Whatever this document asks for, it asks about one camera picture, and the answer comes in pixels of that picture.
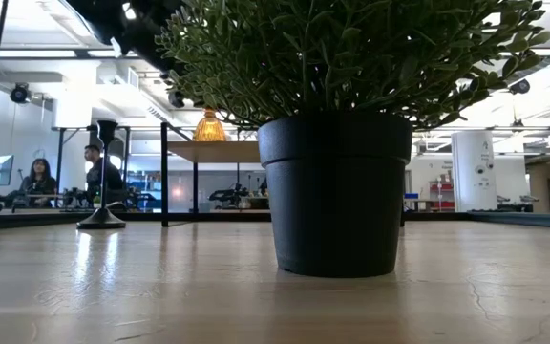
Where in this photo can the short black candlestick holder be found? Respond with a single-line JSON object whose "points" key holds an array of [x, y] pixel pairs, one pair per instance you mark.
{"points": [[101, 221]]}

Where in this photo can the red storage rack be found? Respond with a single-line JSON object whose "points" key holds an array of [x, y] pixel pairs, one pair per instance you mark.
{"points": [[442, 196]]}

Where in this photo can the black metal table frame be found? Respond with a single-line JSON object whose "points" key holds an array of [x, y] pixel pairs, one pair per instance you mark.
{"points": [[41, 219]]}

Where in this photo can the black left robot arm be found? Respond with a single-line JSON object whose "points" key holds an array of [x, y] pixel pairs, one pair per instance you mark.
{"points": [[98, 14]]}

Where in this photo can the wooden shelf black metal legs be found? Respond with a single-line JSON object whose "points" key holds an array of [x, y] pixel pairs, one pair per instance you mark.
{"points": [[217, 152]]}

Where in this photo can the white pillar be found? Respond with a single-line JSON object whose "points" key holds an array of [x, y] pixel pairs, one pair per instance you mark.
{"points": [[473, 167]]}

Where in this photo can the background black robot arm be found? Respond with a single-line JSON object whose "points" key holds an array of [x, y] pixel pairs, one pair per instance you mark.
{"points": [[229, 196]]}

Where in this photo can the black ceiling camera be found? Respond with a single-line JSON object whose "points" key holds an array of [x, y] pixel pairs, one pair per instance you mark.
{"points": [[519, 86], [19, 93]]}

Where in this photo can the amber glass candle holder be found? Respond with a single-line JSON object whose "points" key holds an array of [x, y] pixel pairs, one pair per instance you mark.
{"points": [[209, 129]]}

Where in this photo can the person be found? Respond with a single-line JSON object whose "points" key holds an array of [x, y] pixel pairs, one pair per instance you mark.
{"points": [[38, 184], [94, 177]]}

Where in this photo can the green plant in black pot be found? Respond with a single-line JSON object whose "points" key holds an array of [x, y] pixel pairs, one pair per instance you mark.
{"points": [[334, 191]]}

